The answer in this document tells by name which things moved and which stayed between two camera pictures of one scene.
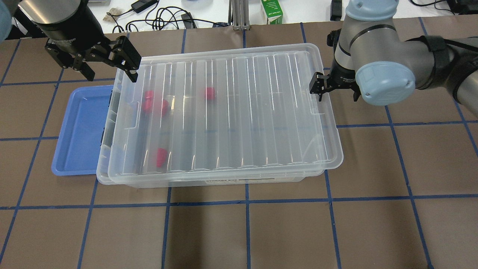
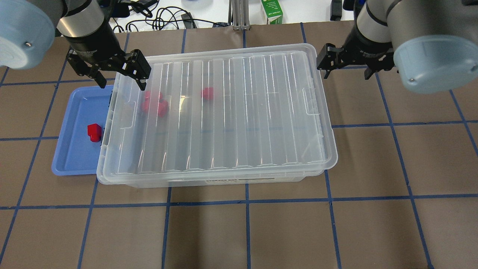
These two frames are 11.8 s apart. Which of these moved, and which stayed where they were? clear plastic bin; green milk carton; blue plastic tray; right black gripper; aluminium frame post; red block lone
Moved: right black gripper; red block lone
Stayed: blue plastic tray; green milk carton; clear plastic bin; aluminium frame post
